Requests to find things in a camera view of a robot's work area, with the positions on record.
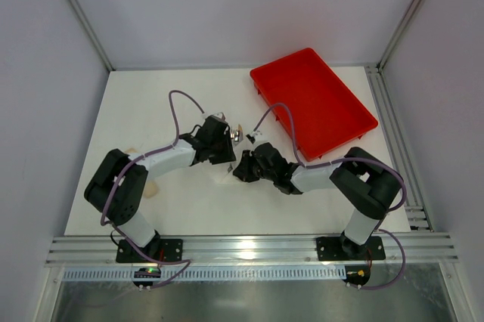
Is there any silver spoon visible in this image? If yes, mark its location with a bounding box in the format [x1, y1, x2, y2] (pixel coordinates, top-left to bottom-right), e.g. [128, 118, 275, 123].
[230, 128, 244, 147]

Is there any gold knife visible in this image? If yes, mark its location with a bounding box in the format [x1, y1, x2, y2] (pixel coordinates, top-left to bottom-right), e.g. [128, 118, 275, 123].
[233, 125, 243, 138]

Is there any white paper napkin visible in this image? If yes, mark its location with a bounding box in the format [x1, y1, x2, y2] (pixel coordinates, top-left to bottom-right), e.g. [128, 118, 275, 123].
[211, 138, 252, 184]

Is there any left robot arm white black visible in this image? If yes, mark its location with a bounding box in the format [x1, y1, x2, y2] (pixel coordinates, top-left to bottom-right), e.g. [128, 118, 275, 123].
[84, 115, 235, 264]

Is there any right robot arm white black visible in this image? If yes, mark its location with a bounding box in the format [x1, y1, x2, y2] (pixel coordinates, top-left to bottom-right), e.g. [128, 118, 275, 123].
[233, 143, 404, 262]

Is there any red plastic tray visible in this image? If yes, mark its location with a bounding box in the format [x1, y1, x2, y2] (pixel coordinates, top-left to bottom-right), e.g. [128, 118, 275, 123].
[250, 48, 378, 161]

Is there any wooden utensil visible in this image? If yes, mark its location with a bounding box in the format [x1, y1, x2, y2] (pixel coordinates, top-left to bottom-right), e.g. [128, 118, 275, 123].
[125, 147, 160, 199]

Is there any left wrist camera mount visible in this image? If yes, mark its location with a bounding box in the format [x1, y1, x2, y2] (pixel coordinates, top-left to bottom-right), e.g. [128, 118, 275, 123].
[202, 112, 226, 123]

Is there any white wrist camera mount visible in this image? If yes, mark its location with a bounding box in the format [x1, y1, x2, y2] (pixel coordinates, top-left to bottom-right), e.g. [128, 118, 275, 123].
[246, 130, 267, 147]

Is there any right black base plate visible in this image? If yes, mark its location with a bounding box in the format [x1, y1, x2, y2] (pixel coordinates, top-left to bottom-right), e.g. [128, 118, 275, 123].
[315, 235, 386, 262]

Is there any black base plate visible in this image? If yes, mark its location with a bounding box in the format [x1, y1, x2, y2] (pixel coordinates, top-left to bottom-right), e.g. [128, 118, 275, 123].
[116, 236, 183, 264]
[315, 235, 386, 262]

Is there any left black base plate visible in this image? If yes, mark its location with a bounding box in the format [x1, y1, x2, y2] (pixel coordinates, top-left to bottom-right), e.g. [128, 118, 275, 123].
[116, 236, 183, 264]

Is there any right side aluminium rail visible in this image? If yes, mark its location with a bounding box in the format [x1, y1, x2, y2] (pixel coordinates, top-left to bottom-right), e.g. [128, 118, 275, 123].
[365, 65, 434, 232]

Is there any aluminium rail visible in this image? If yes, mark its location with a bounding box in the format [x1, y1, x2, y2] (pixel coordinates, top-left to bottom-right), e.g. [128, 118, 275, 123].
[365, 65, 434, 232]
[45, 231, 459, 267]

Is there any aluminium front rail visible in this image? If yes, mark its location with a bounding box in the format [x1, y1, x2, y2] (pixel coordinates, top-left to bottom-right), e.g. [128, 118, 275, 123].
[45, 231, 459, 267]

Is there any slotted white cable duct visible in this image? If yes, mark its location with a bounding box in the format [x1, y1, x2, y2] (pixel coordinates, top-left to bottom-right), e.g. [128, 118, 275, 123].
[61, 265, 346, 282]

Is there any left aluminium frame post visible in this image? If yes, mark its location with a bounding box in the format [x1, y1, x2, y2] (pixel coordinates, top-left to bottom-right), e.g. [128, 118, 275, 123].
[66, 0, 115, 72]

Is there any aluminium frame post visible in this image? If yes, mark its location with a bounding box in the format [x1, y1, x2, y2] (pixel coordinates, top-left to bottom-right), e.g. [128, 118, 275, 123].
[377, 0, 426, 72]
[66, 0, 115, 72]

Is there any right aluminium frame post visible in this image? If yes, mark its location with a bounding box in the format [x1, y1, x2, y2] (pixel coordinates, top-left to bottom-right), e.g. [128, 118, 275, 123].
[377, 0, 426, 72]

